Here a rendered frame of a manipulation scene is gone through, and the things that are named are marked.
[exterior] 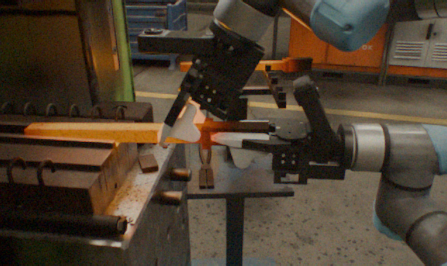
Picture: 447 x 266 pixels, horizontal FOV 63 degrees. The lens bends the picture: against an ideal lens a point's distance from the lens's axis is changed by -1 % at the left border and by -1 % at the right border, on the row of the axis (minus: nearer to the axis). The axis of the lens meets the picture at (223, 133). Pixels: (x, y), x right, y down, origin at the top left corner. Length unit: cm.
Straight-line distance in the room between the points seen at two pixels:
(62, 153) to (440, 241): 56
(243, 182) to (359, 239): 103
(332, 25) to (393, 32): 365
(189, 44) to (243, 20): 8
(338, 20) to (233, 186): 72
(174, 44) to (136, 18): 385
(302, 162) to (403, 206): 17
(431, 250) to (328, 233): 141
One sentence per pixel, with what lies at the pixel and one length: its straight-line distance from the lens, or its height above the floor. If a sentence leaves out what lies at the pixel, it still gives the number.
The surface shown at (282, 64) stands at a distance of 121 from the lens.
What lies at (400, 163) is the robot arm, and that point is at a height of 100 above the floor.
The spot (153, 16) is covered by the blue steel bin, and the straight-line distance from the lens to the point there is 432.
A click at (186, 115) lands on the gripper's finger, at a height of 106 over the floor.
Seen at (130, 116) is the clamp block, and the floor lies 98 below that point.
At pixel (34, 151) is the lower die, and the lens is 66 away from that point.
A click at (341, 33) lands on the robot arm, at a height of 120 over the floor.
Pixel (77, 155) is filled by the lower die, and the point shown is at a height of 99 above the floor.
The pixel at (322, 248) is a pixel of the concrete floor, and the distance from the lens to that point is 189.
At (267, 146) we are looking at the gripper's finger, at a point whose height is 102.
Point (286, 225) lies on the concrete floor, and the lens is 198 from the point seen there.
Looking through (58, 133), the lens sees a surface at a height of 101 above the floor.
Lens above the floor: 128
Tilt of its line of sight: 27 degrees down
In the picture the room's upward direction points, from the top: straight up
